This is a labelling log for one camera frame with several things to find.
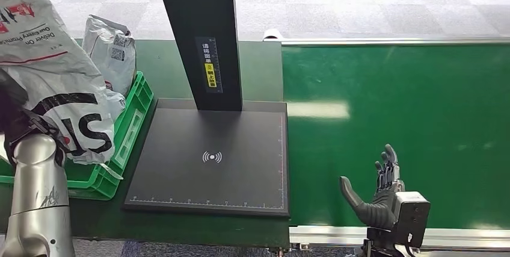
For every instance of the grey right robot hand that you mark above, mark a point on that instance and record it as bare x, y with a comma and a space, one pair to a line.
378, 211

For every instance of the large grey courier package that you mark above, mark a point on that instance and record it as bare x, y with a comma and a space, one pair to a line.
47, 68

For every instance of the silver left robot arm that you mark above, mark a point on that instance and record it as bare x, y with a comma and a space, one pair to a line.
38, 191

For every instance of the green conveyor belt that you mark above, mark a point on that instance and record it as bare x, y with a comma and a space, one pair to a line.
398, 87

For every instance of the white conveyor roller cap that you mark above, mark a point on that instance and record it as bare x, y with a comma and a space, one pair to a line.
271, 34

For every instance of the tall grey courier package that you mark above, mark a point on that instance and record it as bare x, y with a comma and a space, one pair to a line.
113, 52

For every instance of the black scanner base platform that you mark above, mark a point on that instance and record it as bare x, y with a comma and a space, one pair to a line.
239, 167

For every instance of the black and yellow warning label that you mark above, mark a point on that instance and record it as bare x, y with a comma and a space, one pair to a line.
210, 75

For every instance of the green plastic crate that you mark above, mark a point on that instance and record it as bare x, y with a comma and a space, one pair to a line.
131, 127

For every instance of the black scanner column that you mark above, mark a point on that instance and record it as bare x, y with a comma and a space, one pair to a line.
191, 16

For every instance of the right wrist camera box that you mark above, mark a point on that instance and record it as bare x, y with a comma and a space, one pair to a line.
412, 217

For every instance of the wide aluminium conveyor rail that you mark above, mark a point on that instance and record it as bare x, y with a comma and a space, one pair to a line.
326, 237

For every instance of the thin aluminium conveyor rail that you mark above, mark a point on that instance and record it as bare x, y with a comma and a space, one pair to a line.
378, 41

